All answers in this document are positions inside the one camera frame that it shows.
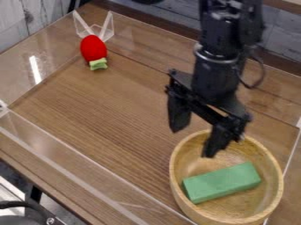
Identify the red plush strawberry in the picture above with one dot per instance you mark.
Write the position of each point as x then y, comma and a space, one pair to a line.
94, 52

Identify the brown wooden bowl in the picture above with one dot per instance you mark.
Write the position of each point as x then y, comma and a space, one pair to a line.
241, 208

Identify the clear acrylic corner bracket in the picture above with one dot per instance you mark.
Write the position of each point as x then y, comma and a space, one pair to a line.
102, 31

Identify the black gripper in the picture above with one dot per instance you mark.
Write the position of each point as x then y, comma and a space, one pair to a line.
206, 93

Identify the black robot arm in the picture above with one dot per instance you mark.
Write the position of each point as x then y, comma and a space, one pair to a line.
232, 27

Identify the black table leg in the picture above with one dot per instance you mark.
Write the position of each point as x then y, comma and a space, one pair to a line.
36, 194

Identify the green rectangular block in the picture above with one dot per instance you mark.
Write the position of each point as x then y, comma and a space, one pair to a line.
220, 183

